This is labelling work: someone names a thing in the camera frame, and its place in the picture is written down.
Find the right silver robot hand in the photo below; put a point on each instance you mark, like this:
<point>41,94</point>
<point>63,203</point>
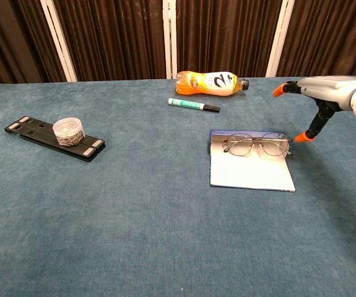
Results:
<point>329,89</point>

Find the thin metal-framed eyeglasses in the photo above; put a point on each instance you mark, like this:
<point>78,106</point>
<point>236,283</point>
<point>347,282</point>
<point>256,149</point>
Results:
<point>241,144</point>

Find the small blue white box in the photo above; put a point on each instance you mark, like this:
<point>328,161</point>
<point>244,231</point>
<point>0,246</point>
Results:
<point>249,173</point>

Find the dark brown curtain panel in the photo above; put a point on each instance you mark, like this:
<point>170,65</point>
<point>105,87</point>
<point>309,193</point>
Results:
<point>10,40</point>
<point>224,34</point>
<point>332,34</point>
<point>112,37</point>

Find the orange soda bottle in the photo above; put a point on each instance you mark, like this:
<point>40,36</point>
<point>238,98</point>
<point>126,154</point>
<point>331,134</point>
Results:
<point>208,83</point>

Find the green whiteboard marker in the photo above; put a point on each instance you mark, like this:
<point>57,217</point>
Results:
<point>190,104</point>

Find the blue felt table cover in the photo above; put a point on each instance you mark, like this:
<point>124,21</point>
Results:
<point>134,201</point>

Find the clear jar of clips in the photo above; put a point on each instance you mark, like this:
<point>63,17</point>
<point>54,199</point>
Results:
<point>68,131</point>

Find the black folding stand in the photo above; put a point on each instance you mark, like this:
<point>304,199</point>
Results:
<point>35,130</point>

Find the white partition frame post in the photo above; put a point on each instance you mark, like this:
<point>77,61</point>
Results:
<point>279,40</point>
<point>169,40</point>
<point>59,43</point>

